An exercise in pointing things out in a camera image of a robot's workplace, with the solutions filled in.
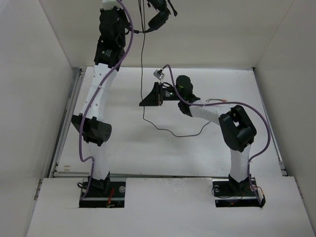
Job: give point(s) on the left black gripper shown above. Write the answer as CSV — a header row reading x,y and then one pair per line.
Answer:
x,y
122,12

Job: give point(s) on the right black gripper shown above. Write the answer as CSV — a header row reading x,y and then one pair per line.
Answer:
x,y
155,98

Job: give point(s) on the black headphones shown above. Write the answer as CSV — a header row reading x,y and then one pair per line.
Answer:
x,y
164,9

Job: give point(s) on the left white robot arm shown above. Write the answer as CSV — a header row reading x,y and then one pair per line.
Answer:
x,y
93,130

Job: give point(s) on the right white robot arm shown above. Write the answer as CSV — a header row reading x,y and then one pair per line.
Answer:
x,y
237,129

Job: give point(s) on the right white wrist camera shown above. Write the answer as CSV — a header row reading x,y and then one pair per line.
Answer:
x,y
159,74

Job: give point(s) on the front aluminium rail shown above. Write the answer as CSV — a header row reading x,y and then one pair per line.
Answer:
x,y
163,176

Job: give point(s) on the aluminium rail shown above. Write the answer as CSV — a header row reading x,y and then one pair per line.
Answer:
x,y
163,176
72,98

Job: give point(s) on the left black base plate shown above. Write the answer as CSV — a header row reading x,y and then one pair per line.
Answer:
x,y
112,195

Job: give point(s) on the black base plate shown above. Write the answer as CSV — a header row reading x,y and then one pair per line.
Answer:
x,y
112,195
250,196

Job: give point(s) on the left aluminium rail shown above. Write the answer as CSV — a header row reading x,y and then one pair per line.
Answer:
x,y
72,98

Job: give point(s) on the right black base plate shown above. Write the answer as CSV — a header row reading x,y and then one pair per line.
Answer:
x,y
250,196

